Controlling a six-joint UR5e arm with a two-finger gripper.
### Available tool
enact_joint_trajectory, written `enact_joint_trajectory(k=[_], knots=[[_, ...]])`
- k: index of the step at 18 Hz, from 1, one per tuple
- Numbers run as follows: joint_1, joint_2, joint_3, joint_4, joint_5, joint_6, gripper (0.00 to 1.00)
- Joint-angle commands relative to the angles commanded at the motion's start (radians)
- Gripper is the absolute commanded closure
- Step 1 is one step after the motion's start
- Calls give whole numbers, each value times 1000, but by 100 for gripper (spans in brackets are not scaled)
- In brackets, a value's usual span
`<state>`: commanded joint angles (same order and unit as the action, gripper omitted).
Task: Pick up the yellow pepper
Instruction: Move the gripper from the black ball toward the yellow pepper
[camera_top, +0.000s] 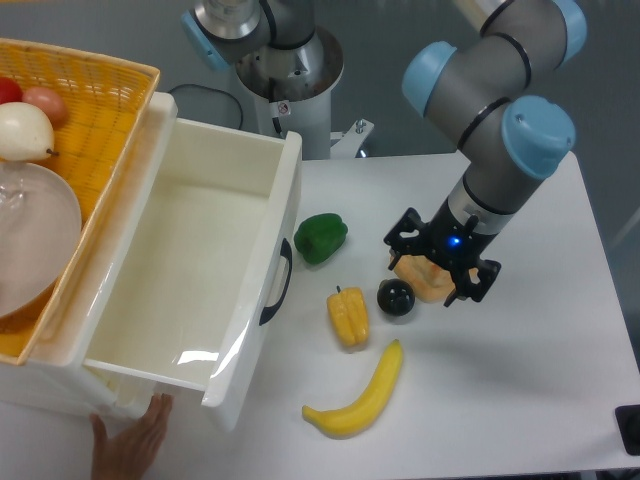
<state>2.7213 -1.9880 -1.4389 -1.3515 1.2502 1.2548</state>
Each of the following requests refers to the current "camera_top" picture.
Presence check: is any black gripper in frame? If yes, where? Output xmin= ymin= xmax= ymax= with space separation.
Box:
xmin=384 ymin=206 xmax=501 ymax=307

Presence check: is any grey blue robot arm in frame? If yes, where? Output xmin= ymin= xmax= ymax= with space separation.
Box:
xmin=181 ymin=1 xmax=587 ymax=304

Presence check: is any yellow bell pepper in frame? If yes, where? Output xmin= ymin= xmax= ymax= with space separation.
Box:
xmin=326 ymin=286 xmax=369 ymax=348

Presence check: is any green bell pepper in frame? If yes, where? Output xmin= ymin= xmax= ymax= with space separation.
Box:
xmin=294 ymin=213 xmax=348 ymax=265

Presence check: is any person's hand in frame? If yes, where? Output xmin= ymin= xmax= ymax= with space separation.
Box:
xmin=89 ymin=394 xmax=174 ymax=479

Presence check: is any orange bread piece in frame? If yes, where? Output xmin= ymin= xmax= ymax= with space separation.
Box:
xmin=393 ymin=255 xmax=455 ymax=303

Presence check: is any black round fruit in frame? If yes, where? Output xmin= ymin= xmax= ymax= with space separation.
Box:
xmin=376 ymin=278 xmax=415 ymax=317

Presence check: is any yellow banana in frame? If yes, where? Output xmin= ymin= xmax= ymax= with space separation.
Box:
xmin=301 ymin=339 xmax=404 ymax=439

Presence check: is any white plastic drawer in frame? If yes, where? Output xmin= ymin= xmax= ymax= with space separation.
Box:
xmin=84 ymin=119 xmax=302 ymax=431

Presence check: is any black device at edge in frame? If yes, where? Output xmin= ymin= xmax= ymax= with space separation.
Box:
xmin=615 ymin=404 xmax=640 ymax=456

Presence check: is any yellow woven basket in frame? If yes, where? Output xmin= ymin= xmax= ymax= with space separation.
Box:
xmin=1 ymin=38 xmax=160 ymax=365

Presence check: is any white drawer cabinet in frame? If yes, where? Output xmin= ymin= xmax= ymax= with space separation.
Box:
xmin=1 ymin=93 xmax=177 ymax=419

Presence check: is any beige plastic bowl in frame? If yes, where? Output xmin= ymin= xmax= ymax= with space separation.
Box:
xmin=1 ymin=163 xmax=82 ymax=317

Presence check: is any pink peach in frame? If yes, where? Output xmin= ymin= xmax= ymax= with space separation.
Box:
xmin=22 ymin=86 xmax=68 ymax=127

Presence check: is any white pear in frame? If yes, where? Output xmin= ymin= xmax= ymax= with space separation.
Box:
xmin=1 ymin=102 xmax=57 ymax=162

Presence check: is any red tomato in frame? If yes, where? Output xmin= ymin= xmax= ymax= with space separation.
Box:
xmin=0 ymin=77 xmax=23 ymax=105

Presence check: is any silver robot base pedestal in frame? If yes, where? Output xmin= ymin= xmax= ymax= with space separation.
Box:
xmin=235 ymin=26 xmax=374 ymax=160

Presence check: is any black cable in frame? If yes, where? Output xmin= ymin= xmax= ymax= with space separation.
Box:
xmin=168 ymin=82 xmax=245 ymax=132

